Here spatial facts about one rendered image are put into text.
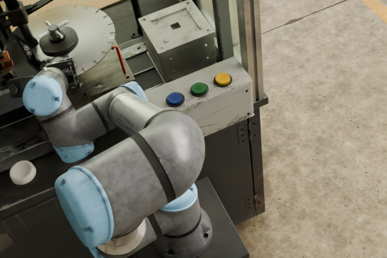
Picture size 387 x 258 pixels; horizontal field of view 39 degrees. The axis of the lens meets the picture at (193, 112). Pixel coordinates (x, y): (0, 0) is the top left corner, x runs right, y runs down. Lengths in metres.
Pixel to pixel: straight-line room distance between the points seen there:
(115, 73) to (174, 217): 0.58
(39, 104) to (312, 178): 1.47
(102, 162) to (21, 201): 0.81
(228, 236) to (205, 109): 0.34
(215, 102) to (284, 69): 1.31
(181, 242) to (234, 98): 0.42
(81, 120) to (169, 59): 0.52
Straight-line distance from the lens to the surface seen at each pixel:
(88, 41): 1.61
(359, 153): 2.44
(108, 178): 0.77
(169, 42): 1.61
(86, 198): 0.77
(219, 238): 1.38
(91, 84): 1.62
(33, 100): 1.13
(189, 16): 1.69
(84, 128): 1.16
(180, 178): 0.79
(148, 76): 1.73
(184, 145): 0.79
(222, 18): 1.50
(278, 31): 2.95
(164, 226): 1.21
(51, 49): 1.61
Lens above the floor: 1.97
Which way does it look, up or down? 49 degrees down
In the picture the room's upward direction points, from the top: 11 degrees counter-clockwise
